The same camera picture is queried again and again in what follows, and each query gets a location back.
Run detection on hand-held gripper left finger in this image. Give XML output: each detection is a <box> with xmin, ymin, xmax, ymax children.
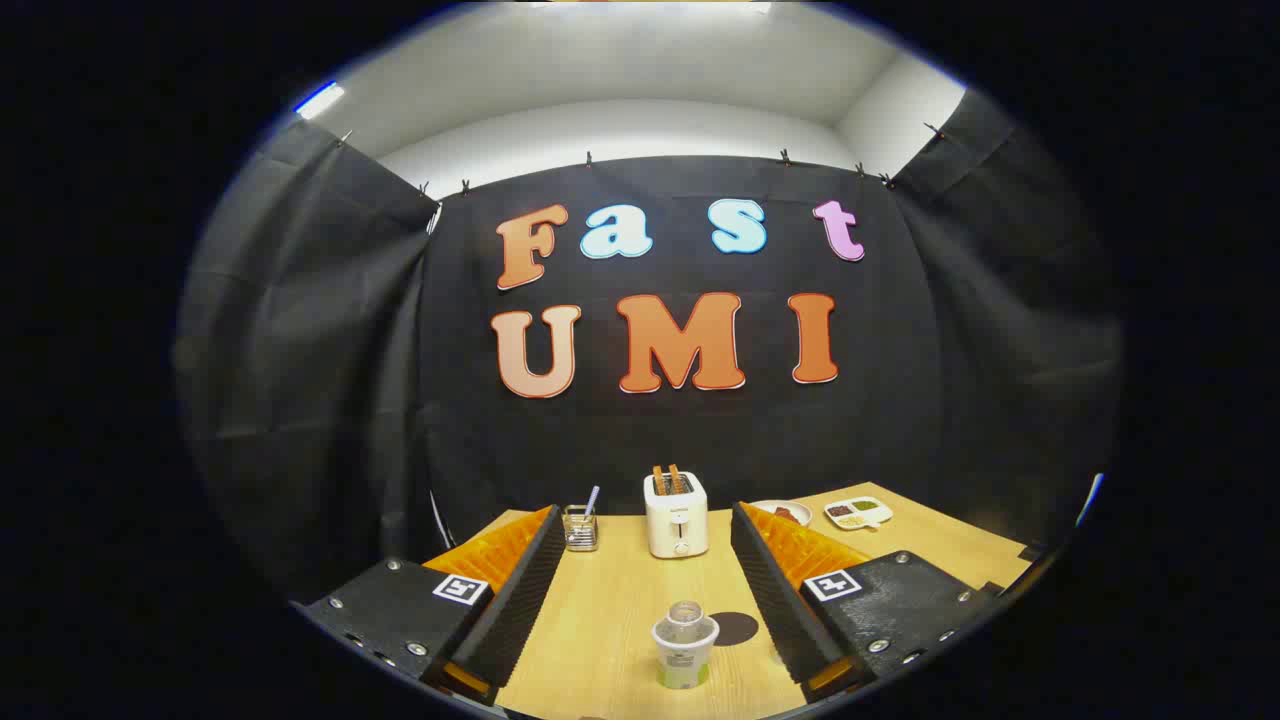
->
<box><xmin>290</xmin><ymin>505</ymin><xmax>568</xmax><ymax>707</ymax></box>

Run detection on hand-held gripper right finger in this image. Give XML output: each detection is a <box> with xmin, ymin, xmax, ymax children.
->
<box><xmin>730</xmin><ymin>502</ymin><xmax>1006</xmax><ymax>702</ymax></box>

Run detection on dark brown round coaster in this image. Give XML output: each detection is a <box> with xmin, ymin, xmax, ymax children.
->
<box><xmin>706</xmin><ymin>611</ymin><xmax>760</xmax><ymax>647</ymax></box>

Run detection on clear plastic juice bottle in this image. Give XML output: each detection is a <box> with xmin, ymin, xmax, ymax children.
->
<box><xmin>652</xmin><ymin>601</ymin><xmax>721</xmax><ymax>690</ymax></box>

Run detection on wooden table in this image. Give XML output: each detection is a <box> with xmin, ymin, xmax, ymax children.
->
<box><xmin>480</xmin><ymin>482</ymin><xmax>1033</xmax><ymax>720</ymax></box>

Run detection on white divided dish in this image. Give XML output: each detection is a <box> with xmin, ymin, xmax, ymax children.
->
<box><xmin>824</xmin><ymin>497</ymin><xmax>894</xmax><ymax>531</ymax></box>

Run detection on cream toaster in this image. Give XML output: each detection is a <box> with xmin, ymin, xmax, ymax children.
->
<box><xmin>643</xmin><ymin>471</ymin><xmax>710</xmax><ymax>560</ymax></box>

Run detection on ceiling light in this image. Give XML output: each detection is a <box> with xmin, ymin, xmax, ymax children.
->
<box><xmin>294</xmin><ymin>82</ymin><xmax>346</xmax><ymax>120</ymax></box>

